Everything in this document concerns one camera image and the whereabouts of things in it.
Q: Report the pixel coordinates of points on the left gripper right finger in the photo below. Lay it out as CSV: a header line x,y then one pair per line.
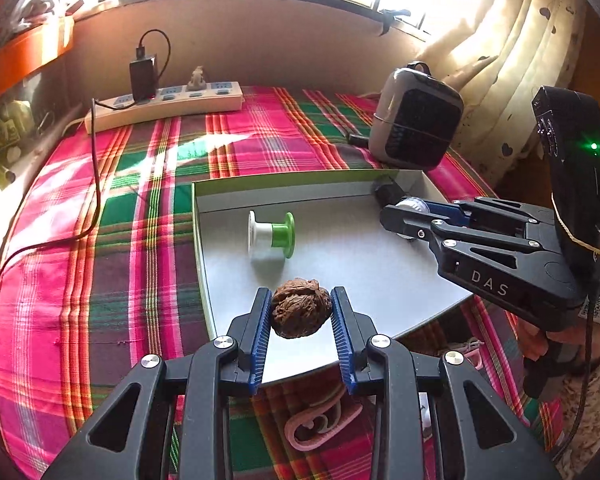
x,y
476,436

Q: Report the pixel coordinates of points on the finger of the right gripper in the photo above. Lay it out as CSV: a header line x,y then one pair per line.
x,y
415,224
487,212

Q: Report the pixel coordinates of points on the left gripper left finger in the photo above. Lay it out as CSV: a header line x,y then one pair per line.
x,y
130,435

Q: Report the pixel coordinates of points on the black rectangular device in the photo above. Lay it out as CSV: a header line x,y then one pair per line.
x,y
387,191

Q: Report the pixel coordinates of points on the large pink clip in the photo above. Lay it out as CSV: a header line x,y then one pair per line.
x,y
323,418

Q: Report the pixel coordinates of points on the round dark brown walnut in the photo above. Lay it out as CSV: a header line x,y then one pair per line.
x,y
299,308

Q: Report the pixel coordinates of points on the green white spool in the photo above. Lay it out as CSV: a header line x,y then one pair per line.
x,y
270,239

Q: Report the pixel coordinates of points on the white round cap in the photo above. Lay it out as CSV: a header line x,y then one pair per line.
x,y
413,204

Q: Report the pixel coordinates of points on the small pink clip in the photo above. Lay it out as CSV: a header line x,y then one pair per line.
x,y
470,349

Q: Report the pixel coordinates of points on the person right hand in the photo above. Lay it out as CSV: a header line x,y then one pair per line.
x,y
533,342

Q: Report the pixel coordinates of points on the grey black desk fan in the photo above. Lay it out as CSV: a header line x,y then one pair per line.
x,y
414,121

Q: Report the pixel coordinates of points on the green white cardboard box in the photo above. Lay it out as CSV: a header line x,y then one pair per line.
x,y
339,242

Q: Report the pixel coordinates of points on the cream heart curtain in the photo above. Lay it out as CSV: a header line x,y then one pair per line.
x,y
497,55

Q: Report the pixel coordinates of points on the beige power strip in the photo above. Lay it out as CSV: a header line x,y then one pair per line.
x,y
215,97

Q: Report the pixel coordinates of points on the white plug on strip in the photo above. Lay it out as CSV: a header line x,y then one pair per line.
x,y
197,82

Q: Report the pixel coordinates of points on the black charger adapter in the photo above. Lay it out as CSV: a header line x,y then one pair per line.
x,y
144,78

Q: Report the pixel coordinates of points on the orange tray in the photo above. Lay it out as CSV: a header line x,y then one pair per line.
x,y
33,49

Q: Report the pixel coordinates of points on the black camera module right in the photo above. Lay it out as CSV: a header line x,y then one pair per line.
x,y
568,123

